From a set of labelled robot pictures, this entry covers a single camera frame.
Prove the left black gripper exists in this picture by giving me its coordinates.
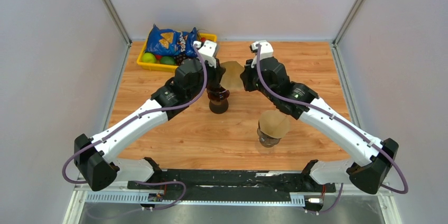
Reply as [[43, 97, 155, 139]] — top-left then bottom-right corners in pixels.
[[186, 58, 226, 101]]

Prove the brown amber dripper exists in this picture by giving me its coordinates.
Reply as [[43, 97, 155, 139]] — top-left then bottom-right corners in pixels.
[[207, 87, 230, 102]]

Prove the paper coffee filter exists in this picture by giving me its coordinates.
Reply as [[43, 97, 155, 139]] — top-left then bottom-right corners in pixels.
[[258, 110, 291, 139]]

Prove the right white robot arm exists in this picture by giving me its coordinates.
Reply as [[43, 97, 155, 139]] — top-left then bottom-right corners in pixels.
[[240, 57, 399, 194]]

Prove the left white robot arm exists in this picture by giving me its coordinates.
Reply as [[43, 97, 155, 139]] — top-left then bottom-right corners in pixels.
[[73, 58, 225, 191]]

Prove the clear glass dripper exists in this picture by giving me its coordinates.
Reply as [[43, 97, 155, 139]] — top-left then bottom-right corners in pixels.
[[257, 128, 282, 148]]

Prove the dark grape bunch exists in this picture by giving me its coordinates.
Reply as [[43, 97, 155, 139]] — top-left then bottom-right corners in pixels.
[[174, 54, 189, 66]]

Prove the yellow plastic bin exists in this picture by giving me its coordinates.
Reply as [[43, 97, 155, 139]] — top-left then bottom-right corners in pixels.
[[136, 33, 218, 73]]

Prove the green avocado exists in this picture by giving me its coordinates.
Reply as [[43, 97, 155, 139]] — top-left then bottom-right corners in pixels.
[[159, 56, 177, 66]]

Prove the blue chips bag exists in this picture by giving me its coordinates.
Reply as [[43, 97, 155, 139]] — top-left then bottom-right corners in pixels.
[[145, 24, 198, 57]]

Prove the green lime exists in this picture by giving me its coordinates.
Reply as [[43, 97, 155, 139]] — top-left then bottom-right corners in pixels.
[[141, 52, 157, 63]]

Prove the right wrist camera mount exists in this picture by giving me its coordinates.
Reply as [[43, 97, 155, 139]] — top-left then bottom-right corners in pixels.
[[249, 40, 274, 68]]

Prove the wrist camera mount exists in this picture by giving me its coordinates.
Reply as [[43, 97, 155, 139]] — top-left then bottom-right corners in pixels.
[[193, 40, 218, 68], [249, 40, 274, 68]]

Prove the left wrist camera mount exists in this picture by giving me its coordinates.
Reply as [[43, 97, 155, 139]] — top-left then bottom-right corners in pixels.
[[193, 40, 218, 68]]

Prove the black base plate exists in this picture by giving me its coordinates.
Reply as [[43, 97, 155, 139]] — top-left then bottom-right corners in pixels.
[[127, 167, 336, 203]]

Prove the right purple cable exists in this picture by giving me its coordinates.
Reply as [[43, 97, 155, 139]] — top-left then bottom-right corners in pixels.
[[255, 43, 409, 215]]

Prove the aluminium frame rail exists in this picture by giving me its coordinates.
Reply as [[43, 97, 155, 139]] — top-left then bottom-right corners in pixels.
[[62, 167, 402, 224]]

